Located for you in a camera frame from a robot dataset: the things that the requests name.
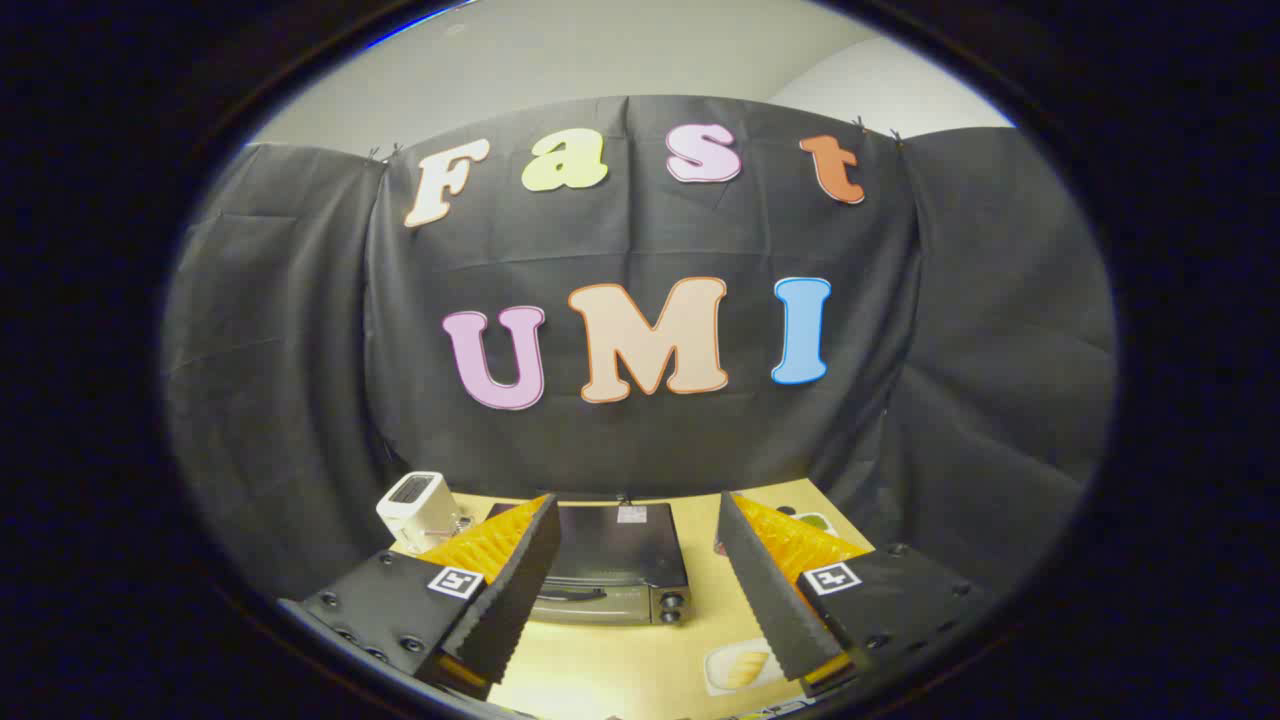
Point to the white pop-up toaster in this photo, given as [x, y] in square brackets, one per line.
[415, 505]

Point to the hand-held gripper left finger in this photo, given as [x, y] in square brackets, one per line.
[515, 580]

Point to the black backdrop cloth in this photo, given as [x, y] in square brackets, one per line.
[640, 440]

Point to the yellow sliced bread roll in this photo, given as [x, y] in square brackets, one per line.
[748, 668]

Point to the white square plate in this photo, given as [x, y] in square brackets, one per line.
[718, 680]

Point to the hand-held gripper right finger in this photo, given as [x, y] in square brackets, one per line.
[760, 580]

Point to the black toaster oven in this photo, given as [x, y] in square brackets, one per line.
[615, 550]

